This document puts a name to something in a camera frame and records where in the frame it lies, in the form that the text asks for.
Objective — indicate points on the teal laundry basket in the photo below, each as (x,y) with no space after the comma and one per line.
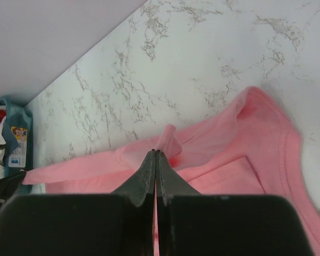
(18,134)

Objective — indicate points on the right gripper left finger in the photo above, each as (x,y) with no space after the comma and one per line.
(118,223)

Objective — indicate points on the pink t shirt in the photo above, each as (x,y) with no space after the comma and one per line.
(251,147)

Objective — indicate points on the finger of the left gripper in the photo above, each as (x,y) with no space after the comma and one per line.
(9,185)

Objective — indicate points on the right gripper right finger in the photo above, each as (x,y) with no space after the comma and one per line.
(190,223)

